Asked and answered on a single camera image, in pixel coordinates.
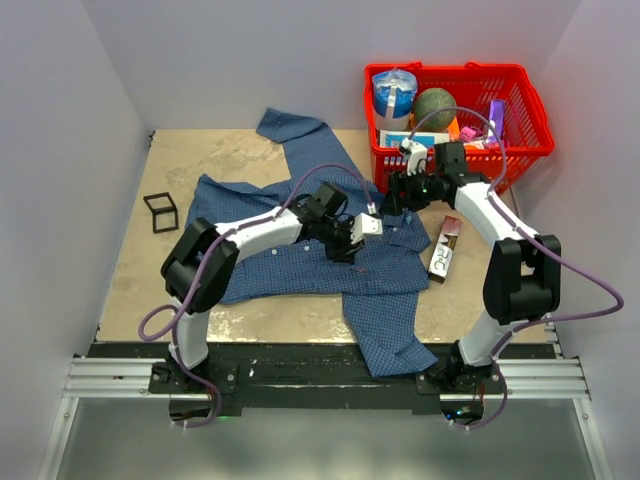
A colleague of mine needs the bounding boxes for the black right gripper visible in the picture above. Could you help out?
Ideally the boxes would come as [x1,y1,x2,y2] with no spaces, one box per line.
[378,167,442,218]

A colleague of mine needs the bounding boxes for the blue plaid shirt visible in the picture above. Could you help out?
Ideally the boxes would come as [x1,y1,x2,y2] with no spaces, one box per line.
[187,109,438,377]

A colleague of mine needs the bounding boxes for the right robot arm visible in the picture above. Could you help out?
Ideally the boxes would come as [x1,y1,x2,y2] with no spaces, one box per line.
[381,139,561,393]

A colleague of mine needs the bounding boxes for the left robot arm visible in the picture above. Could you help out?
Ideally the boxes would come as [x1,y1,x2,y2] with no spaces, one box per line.
[161,182,382,392]

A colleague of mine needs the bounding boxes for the white chocolate bar box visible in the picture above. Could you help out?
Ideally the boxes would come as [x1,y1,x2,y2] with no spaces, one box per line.
[428,216,463,283]

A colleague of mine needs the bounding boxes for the blue white razor box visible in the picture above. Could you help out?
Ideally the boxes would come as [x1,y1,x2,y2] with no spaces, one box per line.
[379,130,450,148]

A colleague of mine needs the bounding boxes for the orange package in basket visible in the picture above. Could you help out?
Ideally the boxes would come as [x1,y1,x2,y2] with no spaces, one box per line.
[447,118,460,140]

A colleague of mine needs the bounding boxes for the pink small package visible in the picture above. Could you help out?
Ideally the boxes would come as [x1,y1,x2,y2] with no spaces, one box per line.
[459,126,483,143]

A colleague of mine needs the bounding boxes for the green round melon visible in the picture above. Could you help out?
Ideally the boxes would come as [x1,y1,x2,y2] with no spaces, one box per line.
[413,87,456,132]

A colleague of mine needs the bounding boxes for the blue white wrapped roll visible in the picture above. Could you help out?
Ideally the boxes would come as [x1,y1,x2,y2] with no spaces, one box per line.
[372,68,418,131]

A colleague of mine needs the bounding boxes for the purple snack package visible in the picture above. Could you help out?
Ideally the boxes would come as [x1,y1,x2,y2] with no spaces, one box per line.
[485,99,506,147]

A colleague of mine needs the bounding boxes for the red plastic basket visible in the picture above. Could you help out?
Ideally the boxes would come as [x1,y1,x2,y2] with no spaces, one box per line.
[363,61,556,199]

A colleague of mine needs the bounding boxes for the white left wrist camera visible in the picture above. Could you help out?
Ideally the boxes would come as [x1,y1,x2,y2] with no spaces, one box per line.
[350,202,383,245]

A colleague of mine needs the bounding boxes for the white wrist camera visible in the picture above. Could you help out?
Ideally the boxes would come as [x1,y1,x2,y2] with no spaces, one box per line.
[350,202,383,245]
[399,138,429,176]

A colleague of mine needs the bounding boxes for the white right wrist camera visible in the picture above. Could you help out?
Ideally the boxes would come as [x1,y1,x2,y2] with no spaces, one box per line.
[399,138,429,176]

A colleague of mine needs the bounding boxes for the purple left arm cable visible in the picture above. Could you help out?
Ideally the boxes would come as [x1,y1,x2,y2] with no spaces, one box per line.
[138,163,379,429]

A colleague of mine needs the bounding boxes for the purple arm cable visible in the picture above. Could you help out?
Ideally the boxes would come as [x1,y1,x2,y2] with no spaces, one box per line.
[407,106,625,431]
[138,163,379,429]

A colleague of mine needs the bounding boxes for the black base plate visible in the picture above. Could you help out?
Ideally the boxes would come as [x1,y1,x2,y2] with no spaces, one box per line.
[87,342,553,416]

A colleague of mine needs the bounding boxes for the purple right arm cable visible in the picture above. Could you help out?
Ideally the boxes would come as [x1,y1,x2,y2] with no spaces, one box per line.
[407,106,625,431]

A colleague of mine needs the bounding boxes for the black wire frame stand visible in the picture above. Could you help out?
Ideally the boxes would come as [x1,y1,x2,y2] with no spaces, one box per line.
[142,191,179,234]

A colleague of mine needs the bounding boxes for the aluminium frame rail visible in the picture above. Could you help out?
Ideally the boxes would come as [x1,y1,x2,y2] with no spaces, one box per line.
[40,343,612,479]

